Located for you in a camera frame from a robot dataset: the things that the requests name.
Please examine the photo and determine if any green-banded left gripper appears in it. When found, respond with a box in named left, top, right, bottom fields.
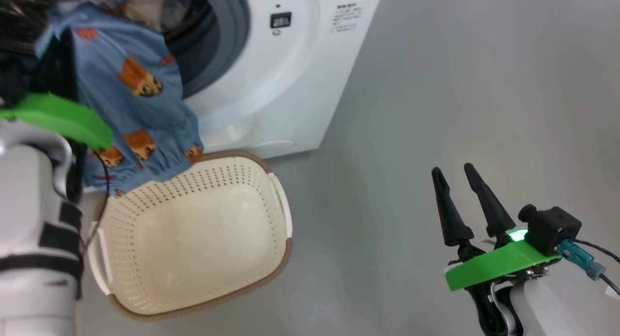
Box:
left=0, top=93, right=114, bottom=150

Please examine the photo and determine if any small black text sticker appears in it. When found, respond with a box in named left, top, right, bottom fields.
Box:
left=331, top=4, right=364, bottom=34

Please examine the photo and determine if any teal right camera connector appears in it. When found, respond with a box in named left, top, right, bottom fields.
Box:
left=557, top=239, right=606, bottom=281

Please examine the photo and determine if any cream perforated laundry basket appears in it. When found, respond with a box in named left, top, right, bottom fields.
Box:
left=87, top=150, right=294, bottom=322

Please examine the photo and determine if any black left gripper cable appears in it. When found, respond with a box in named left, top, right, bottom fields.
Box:
left=82, top=150, right=113, bottom=249

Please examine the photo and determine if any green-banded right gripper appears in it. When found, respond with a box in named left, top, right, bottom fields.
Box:
left=431, top=163, right=562, bottom=292

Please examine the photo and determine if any blue bear-print garment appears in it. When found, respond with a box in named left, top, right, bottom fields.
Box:
left=35, top=0, right=204, bottom=197

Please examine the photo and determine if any white front-load washing machine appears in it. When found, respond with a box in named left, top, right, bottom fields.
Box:
left=0, top=0, right=386, bottom=160

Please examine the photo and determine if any grey rubber door gasket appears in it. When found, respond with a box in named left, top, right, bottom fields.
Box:
left=165, top=0, right=252, bottom=99

